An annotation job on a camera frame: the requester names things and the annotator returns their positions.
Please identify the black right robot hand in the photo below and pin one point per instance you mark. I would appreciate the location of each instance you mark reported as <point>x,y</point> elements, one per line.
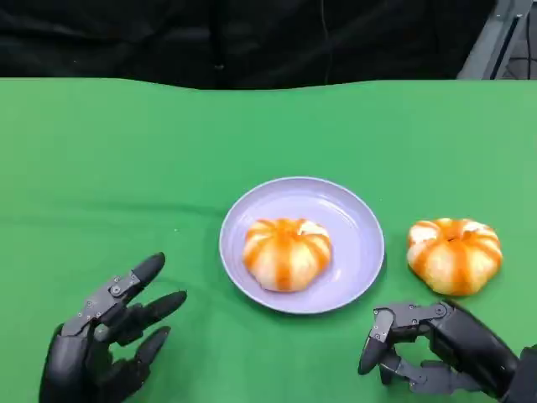
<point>474,340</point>

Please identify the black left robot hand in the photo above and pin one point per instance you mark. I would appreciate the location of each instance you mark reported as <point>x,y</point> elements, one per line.
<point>71,365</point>

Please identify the orange and white bread roll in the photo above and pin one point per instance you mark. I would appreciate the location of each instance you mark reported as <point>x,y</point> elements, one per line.
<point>455,260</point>
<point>285,256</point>

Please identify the lilac plate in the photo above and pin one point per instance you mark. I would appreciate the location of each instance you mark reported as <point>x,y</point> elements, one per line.
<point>356,235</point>

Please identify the black backdrop curtain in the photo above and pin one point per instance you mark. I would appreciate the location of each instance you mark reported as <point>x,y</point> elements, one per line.
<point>126,38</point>

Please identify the aluminium frame profile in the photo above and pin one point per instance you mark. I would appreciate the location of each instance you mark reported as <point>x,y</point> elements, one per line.
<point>480,56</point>

